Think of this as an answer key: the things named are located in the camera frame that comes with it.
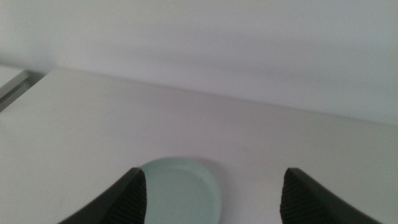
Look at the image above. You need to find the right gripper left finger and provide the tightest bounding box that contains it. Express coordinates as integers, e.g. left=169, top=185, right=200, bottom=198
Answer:
left=58, top=167, right=147, bottom=224

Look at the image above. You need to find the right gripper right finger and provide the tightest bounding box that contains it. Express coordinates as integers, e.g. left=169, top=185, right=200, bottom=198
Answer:
left=279, top=167, right=383, bottom=224

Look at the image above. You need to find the pale green shallow bowl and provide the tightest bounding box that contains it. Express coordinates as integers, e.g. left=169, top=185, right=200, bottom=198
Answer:
left=139, top=157, right=222, bottom=224

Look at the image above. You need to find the white side table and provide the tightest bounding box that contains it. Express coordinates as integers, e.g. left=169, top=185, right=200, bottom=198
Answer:
left=0, top=65, right=44, bottom=113

